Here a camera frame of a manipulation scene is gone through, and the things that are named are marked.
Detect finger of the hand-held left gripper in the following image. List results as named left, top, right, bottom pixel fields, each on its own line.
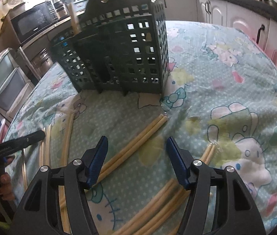
left=0, top=156, right=9, bottom=175
left=0, top=130, right=46, bottom=156

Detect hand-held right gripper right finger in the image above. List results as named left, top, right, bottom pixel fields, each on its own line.
left=166, top=137, right=267, bottom=235

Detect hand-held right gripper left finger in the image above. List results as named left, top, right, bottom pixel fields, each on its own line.
left=11, top=136, right=109, bottom=235

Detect green plastic utensil holder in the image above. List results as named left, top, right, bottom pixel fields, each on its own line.
left=49, top=0, right=169, bottom=96

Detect person's left hand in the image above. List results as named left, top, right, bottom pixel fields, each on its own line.
left=0, top=157, right=16, bottom=202

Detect plastic drawer storage unit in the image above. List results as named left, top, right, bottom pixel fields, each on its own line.
left=0, top=48, right=32, bottom=114

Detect stack of steel pots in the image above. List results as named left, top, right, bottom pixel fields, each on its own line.
left=32, top=49, right=54, bottom=72

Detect cartoon cat printed blanket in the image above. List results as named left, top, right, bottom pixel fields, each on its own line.
left=3, top=21, right=277, bottom=235

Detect kitchen shelf unit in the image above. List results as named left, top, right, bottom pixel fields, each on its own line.
left=8, top=10, right=85, bottom=84

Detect black microwave oven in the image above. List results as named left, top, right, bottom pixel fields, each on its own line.
left=8, top=4, right=54, bottom=45

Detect white base cabinets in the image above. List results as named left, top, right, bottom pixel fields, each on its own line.
left=160, top=0, right=277, bottom=84

